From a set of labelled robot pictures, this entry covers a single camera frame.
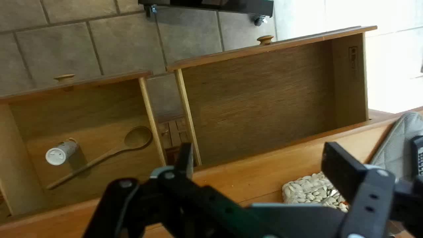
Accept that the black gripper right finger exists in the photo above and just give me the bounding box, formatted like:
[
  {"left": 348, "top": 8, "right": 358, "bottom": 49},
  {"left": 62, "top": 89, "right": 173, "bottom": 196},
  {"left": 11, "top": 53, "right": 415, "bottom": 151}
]
[{"left": 320, "top": 141, "right": 398, "bottom": 238}]

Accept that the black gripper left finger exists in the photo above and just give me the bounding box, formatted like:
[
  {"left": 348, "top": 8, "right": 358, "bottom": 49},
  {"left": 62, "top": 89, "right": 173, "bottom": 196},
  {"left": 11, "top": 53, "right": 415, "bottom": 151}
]
[{"left": 83, "top": 142, "right": 230, "bottom": 238}]

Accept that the narrow wooden drawer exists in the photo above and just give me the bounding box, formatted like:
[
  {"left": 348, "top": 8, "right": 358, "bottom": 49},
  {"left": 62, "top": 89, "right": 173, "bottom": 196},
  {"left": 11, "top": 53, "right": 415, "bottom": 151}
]
[{"left": 0, "top": 72, "right": 168, "bottom": 217}]

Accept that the wide empty wooden drawer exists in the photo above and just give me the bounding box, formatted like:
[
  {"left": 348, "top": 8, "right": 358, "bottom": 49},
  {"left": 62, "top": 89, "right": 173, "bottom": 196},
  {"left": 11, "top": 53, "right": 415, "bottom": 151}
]
[{"left": 167, "top": 26, "right": 379, "bottom": 170}]

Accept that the plastic container of white beans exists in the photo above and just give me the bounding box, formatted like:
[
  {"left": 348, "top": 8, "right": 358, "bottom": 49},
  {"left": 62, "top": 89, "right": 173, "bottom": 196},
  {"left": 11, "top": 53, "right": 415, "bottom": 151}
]
[{"left": 282, "top": 171, "right": 352, "bottom": 213}]

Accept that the wooden spoon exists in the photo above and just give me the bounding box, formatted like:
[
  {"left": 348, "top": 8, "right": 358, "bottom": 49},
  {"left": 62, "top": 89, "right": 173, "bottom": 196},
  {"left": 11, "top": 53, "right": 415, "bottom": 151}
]
[{"left": 45, "top": 126, "right": 155, "bottom": 191}]

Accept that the grey quilted pot holder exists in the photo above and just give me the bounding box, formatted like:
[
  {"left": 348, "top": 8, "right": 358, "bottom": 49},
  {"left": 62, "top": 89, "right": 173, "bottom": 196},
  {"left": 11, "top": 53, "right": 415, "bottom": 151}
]
[{"left": 369, "top": 112, "right": 423, "bottom": 183}]

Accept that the black remote control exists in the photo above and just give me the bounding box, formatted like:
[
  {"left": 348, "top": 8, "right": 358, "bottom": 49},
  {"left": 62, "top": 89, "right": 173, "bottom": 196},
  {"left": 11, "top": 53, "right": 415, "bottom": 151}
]
[{"left": 410, "top": 135, "right": 423, "bottom": 178}]

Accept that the wooden dresser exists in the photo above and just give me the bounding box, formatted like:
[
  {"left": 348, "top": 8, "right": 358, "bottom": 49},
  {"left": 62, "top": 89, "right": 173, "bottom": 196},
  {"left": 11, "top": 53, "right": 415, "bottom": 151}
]
[{"left": 0, "top": 105, "right": 423, "bottom": 238}]

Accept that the white cylindrical shaker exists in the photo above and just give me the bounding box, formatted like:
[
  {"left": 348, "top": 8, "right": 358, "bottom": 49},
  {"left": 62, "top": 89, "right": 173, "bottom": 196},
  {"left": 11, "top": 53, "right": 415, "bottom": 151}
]
[{"left": 45, "top": 138, "right": 79, "bottom": 167}]

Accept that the black robot cart frame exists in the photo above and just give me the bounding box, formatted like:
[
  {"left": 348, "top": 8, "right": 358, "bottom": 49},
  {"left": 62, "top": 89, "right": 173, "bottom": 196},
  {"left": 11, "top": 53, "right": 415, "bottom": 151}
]
[{"left": 137, "top": 0, "right": 275, "bottom": 27}]

